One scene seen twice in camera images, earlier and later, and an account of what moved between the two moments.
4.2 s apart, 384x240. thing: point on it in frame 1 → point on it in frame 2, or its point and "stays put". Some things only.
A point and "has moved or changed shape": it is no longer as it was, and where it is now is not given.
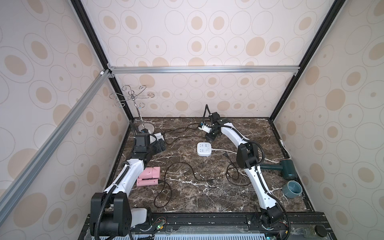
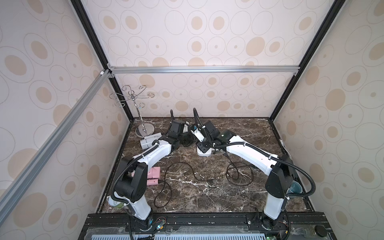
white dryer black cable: (181, 137) has moved or changed shape
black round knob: (320, 230) stays put
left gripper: (160, 148) → (193, 139)
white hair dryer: (155, 137) stays put
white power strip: (204, 149) stays put
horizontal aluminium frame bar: (181, 69) stays put
